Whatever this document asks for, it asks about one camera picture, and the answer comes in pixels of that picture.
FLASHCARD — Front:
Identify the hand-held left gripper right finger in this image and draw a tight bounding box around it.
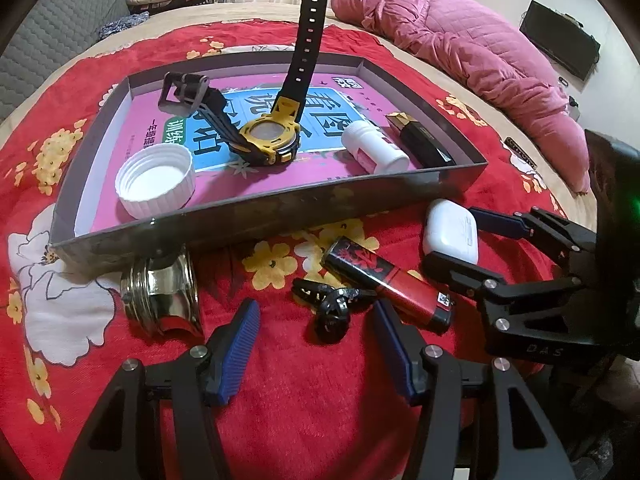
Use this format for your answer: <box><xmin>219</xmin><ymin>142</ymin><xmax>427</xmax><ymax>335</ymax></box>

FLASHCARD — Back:
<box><xmin>372</xmin><ymin>300</ymin><xmax>576</xmax><ymax>480</ymax></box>

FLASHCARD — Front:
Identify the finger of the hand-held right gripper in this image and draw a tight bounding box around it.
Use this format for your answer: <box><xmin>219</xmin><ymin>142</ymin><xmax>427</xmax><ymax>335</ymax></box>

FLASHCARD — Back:
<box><xmin>422</xmin><ymin>251</ymin><xmax>576</xmax><ymax>322</ymax></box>
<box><xmin>469</xmin><ymin>206</ymin><xmax>601</xmax><ymax>267</ymax></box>

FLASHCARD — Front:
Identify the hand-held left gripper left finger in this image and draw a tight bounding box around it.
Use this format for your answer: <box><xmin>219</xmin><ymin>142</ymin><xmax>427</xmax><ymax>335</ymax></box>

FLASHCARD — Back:
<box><xmin>60</xmin><ymin>298</ymin><xmax>262</xmax><ymax>480</ymax></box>

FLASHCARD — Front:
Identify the white earbuds case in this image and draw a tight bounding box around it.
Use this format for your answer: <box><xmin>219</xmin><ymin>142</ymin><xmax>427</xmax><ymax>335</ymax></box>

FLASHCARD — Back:
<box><xmin>422</xmin><ymin>198</ymin><xmax>480</xmax><ymax>265</ymax></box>

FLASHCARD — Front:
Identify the black clip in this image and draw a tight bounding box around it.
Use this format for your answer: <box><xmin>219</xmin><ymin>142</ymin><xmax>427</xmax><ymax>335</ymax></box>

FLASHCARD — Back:
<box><xmin>291</xmin><ymin>277</ymin><xmax>378</xmax><ymax>343</ymax></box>

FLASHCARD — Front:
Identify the black lipstick with gold cap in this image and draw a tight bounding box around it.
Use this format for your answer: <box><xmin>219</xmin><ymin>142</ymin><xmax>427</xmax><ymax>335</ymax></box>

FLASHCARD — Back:
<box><xmin>385</xmin><ymin>111</ymin><xmax>457</xmax><ymax>168</ymax></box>

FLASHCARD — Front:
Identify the small white plastic bottle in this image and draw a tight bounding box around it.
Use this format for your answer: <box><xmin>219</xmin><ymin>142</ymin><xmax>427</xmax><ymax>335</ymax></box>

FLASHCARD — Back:
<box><xmin>341</xmin><ymin>120</ymin><xmax>411</xmax><ymax>175</ymax></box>

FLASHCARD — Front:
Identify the grey cardboard box tray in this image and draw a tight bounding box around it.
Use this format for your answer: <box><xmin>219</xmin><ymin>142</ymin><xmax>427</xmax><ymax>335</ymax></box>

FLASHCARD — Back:
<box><xmin>49</xmin><ymin>50</ymin><xmax>488</xmax><ymax>278</ymax></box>

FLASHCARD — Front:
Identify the white ribbed bottle cap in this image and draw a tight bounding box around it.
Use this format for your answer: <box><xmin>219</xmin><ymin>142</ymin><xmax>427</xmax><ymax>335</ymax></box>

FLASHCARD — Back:
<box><xmin>115</xmin><ymin>146</ymin><xmax>197</xmax><ymax>220</ymax></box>

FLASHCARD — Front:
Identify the yellow and black wristwatch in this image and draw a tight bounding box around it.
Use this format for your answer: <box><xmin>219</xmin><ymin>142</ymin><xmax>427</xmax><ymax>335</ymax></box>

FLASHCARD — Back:
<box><xmin>157</xmin><ymin>0</ymin><xmax>333</xmax><ymax>168</ymax></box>

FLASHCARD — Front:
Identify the red and black lighter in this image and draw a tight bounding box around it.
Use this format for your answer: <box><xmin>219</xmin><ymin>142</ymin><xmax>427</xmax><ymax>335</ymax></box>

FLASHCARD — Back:
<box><xmin>320</xmin><ymin>236</ymin><xmax>456</xmax><ymax>332</ymax></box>

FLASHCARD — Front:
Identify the red floral blanket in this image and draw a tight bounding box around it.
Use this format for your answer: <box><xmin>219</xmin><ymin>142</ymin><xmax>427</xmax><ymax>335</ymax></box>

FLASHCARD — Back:
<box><xmin>0</xmin><ymin>22</ymin><xmax>601</xmax><ymax>480</ymax></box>

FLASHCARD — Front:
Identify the shiny chrome metal cap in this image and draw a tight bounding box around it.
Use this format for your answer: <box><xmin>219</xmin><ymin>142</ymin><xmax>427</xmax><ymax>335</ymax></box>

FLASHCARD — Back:
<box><xmin>120</xmin><ymin>252</ymin><xmax>205</xmax><ymax>343</ymax></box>

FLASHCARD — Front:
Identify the pink and blue book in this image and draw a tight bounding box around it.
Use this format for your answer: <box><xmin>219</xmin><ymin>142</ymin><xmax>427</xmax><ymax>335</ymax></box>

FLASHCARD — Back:
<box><xmin>75</xmin><ymin>72</ymin><xmax>451</xmax><ymax>236</ymax></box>

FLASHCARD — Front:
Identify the pink quilted duvet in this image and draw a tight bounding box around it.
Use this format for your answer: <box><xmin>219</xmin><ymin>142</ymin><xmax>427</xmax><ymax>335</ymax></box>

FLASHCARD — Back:
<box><xmin>330</xmin><ymin>0</ymin><xmax>591</xmax><ymax>196</ymax></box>

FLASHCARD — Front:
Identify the beige bed sheet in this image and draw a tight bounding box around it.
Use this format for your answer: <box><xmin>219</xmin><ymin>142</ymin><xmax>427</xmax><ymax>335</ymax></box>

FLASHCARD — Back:
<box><xmin>0</xmin><ymin>2</ymin><xmax>601</xmax><ymax>201</ymax></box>

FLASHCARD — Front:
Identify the blue patterned cloth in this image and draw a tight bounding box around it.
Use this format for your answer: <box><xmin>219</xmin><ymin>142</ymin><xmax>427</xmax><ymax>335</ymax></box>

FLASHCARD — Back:
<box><xmin>97</xmin><ymin>11</ymin><xmax>151</xmax><ymax>41</ymax></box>

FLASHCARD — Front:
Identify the grey quilted sofa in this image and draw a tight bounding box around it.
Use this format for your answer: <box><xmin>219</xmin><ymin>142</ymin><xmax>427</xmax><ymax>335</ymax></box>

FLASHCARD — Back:
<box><xmin>0</xmin><ymin>0</ymin><xmax>131</xmax><ymax>126</ymax></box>

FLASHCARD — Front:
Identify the black wall television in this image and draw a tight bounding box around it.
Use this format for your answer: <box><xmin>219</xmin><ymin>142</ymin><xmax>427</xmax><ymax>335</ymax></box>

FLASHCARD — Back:
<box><xmin>519</xmin><ymin>0</ymin><xmax>602</xmax><ymax>82</ymax></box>

